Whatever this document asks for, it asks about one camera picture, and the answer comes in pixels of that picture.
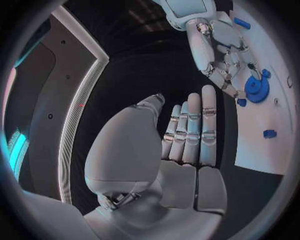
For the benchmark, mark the white task board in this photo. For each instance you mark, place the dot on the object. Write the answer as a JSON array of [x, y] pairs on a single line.
[[257, 153]]

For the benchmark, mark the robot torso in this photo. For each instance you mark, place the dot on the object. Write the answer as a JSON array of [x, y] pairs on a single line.
[[46, 90]]

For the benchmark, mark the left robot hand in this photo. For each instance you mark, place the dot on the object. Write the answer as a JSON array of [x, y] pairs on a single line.
[[131, 150]]

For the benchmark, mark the blue cylinder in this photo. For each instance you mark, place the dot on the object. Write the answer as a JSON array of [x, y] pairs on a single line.
[[242, 23]]

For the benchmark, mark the blue gear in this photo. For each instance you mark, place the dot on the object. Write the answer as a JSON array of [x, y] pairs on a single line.
[[257, 90]]

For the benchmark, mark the blue peg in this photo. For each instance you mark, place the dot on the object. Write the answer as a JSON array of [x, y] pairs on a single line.
[[241, 102]]

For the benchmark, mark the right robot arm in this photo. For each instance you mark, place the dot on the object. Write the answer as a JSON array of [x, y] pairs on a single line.
[[185, 9]]

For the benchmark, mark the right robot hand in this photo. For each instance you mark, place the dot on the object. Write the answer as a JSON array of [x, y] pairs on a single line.
[[201, 48]]

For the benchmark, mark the blue block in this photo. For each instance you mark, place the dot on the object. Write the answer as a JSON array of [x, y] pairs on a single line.
[[269, 133]]

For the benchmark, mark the glowing light bar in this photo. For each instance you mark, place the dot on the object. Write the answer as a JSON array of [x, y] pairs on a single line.
[[18, 153]]

